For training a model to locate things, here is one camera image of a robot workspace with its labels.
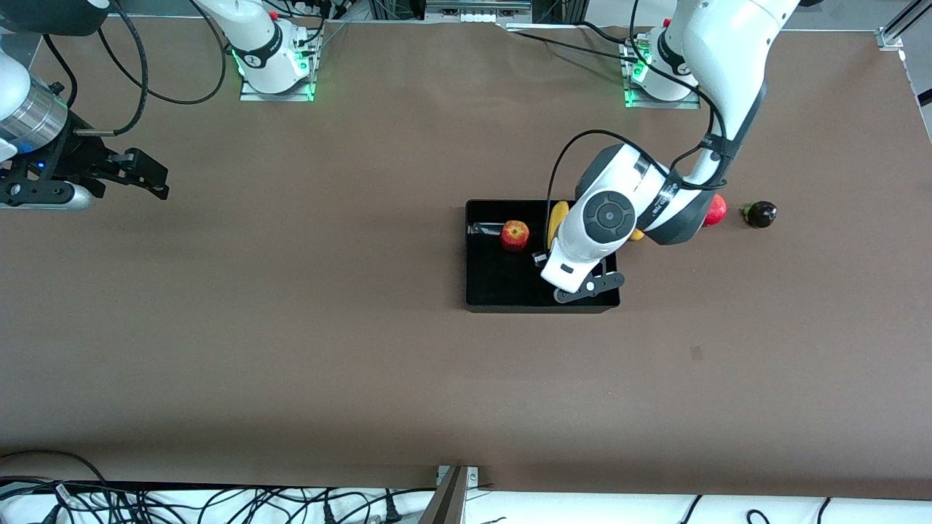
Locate dark purple eggplant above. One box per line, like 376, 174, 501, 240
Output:
740, 201, 778, 229

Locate black cable on table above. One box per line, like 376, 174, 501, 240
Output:
502, 20, 645, 68

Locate yellow banana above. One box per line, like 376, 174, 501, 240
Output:
547, 201, 570, 250

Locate metal table bracket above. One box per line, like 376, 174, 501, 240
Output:
435, 466, 480, 488

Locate red yellow apple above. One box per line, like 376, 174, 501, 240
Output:
500, 220, 531, 252

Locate black looping arm cable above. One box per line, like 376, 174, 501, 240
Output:
135, 0, 230, 106

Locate dark metal post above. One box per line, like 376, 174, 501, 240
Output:
416, 467, 468, 524

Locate aluminium frame profile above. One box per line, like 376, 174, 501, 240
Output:
876, 0, 932, 50

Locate black plastic box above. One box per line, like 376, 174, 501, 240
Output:
465, 199, 621, 314

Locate black cable with silver plug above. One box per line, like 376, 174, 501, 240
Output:
73, 0, 150, 138

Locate short black arm cable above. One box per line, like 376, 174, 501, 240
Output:
42, 33, 79, 110

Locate silver power strip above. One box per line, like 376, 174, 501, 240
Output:
424, 0, 534, 24

